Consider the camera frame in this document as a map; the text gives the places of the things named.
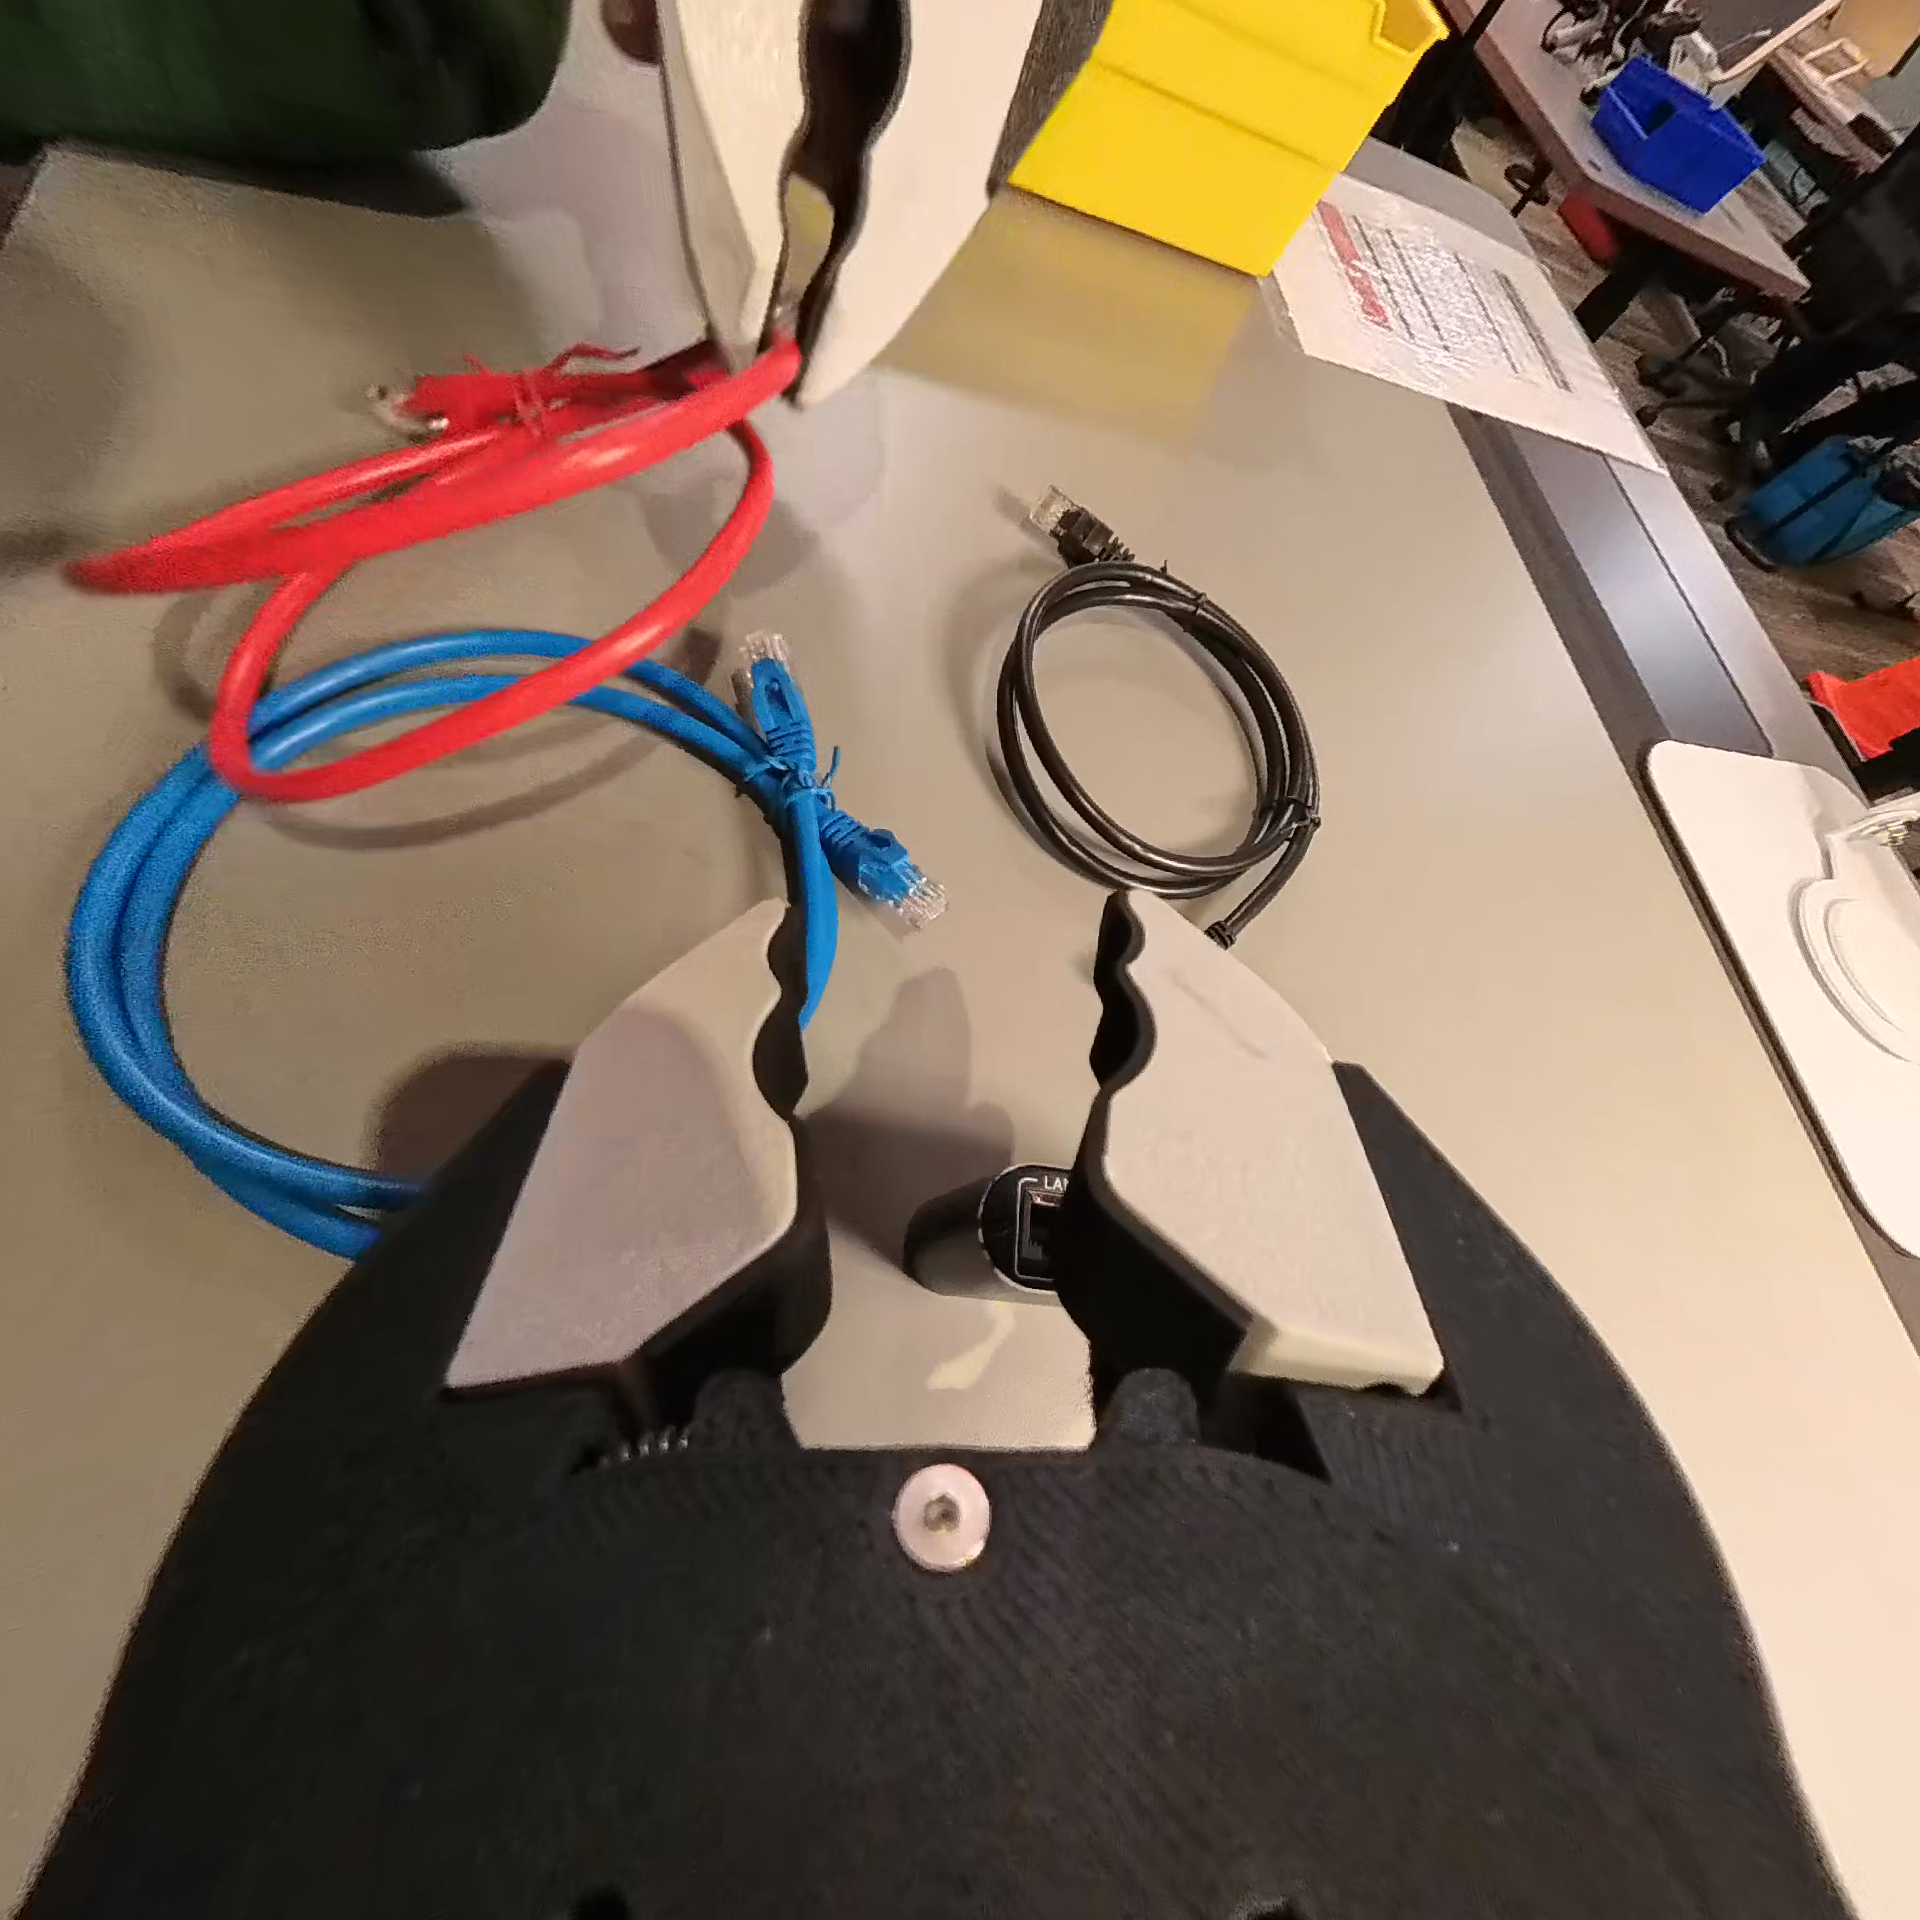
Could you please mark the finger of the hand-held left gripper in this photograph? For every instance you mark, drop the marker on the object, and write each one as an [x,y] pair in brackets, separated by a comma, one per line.
[946,164]
[728,151]

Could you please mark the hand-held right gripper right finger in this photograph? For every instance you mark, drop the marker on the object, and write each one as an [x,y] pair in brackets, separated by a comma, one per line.
[1253,1185]

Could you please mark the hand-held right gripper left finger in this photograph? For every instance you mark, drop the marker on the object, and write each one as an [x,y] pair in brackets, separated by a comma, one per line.
[660,1185]

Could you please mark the grey network device with port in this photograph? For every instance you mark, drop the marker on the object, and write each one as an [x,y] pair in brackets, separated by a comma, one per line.
[998,1222]

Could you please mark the person's left forearm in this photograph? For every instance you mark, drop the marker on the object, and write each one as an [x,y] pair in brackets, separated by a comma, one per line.
[224,68]

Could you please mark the yellow plastic bin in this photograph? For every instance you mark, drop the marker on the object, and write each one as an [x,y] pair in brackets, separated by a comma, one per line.
[1201,135]

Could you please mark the laminated paper sheet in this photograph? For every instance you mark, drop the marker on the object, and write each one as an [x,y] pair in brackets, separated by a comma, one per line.
[1440,315]

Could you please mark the white stand base board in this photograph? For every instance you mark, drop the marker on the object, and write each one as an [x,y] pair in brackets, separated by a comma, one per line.
[1725,870]

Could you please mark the clear plastic holder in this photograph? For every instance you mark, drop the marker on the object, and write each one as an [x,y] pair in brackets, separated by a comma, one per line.
[1861,959]

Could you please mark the blue plastic bin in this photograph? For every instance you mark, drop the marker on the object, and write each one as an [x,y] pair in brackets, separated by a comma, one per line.
[1673,143]

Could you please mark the brown background table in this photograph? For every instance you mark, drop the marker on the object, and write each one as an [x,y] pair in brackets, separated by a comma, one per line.
[1695,232]

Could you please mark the orange cloth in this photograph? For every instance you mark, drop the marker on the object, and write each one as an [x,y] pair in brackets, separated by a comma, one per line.
[1876,712]

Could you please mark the teal bag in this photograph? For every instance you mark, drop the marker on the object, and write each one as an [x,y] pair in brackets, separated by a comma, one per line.
[1822,502]

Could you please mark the black office chair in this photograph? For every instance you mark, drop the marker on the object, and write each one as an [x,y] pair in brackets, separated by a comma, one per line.
[1861,286]

